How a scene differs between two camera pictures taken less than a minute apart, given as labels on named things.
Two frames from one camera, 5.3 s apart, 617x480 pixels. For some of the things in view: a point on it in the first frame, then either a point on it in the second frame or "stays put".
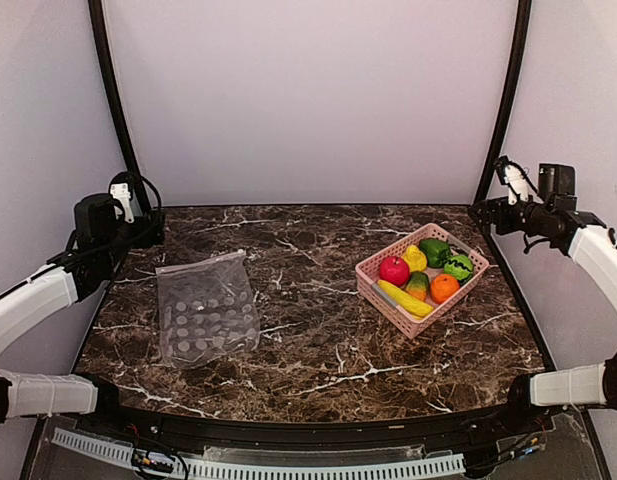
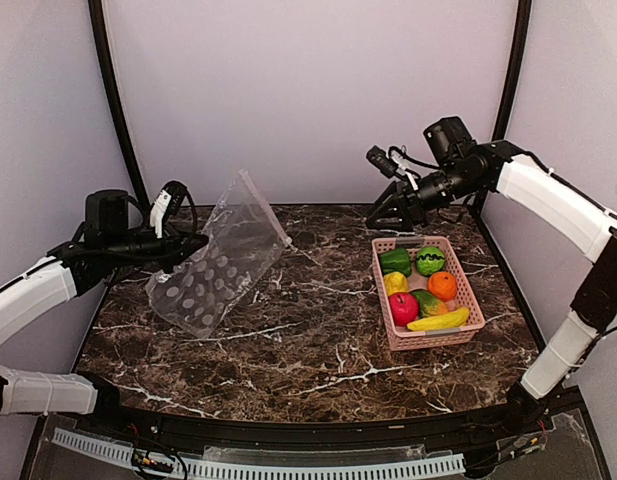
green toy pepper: x=436 y=251 -> x=396 y=261
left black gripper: x=147 y=239 -> x=173 y=250
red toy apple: x=395 y=270 -> x=404 y=308
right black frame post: x=506 y=100 stays put
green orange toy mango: x=418 y=285 -> x=428 y=305
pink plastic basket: x=415 y=277 -> x=464 y=297
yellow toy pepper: x=415 y=259 -> x=396 y=282
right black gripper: x=488 y=206 -> x=411 y=201
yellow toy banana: x=409 y=305 -> x=448 y=320
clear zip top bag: x=208 y=310 -> x=245 y=236
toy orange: x=442 y=286 stays put
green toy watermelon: x=460 y=268 -> x=430 y=260
